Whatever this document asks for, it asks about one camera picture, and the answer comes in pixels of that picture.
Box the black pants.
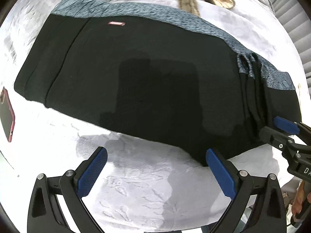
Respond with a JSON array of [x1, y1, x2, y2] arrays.
[[14, 13, 302, 168]]

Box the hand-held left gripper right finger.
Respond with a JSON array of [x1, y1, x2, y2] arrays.
[[205, 149, 286, 233]]

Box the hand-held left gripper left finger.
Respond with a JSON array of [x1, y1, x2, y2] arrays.
[[27, 146, 108, 233]]

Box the person's right hand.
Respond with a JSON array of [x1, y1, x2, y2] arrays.
[[290, 182, 309, 221]]

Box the grey ribbed headboard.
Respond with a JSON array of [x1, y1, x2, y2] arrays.
[[266, 0, 311, 78]]

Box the lavender bed blanket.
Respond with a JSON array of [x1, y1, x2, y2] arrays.
[[0, 0, 307, 231]]

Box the red phone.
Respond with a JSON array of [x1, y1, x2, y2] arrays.
[[0, 87, 16, 143]]

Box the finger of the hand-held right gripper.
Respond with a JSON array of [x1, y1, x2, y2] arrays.
[[259, 126, 295, 151], [273, 116, 311, 139]]

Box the blue leaf patterned cloth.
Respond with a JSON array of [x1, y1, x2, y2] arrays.
[[52, 0, 295, 91]]

